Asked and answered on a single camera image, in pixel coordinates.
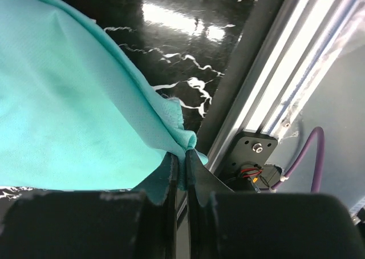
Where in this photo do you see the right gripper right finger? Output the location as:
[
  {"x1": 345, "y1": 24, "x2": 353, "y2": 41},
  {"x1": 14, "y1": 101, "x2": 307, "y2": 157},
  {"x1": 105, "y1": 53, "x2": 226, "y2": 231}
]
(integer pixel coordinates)
[{"x1": 186, "y1": 150, "x2": 364, "y2": 258}]

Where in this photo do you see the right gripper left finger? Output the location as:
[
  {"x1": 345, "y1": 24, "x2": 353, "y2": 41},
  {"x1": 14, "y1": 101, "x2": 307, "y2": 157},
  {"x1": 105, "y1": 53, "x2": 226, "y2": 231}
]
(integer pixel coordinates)
[{"x1": 1, "y1": 153, "x2": 179, "y2": 258}]

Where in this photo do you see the teal t shirt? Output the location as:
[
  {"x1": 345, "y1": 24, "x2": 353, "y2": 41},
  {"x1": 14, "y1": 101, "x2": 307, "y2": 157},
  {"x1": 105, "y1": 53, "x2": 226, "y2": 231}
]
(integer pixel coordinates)
[{"x1": 1, "y1": 0, "x2": 197, "y2": 191}]

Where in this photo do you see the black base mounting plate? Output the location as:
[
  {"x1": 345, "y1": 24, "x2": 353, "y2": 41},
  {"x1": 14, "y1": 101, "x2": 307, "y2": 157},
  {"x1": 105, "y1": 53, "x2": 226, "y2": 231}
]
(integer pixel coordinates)
[{"x1": 217, "y1": 132, "x2": 282, "y2": 193}]

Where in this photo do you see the black marble pattern mat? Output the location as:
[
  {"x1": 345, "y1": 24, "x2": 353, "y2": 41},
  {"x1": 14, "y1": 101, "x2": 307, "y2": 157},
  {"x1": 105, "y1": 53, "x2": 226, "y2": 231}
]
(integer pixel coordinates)
[{"x1": 0, "y1": 0, "x2": 259, "y2": 200}]

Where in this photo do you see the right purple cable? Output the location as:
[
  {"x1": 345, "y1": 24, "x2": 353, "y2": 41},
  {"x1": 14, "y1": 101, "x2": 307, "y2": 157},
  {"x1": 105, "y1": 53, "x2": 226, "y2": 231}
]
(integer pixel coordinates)
[{"x1": 269, "y1": 127, "x2": 326, "y2": 194}]

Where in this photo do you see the aluminium front rail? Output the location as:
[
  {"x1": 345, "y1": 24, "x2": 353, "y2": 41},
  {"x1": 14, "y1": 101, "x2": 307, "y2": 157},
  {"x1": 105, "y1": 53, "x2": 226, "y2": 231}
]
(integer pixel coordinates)
[{"x1": 206, "y1": 0, "x2": 362, "y2": 172}]

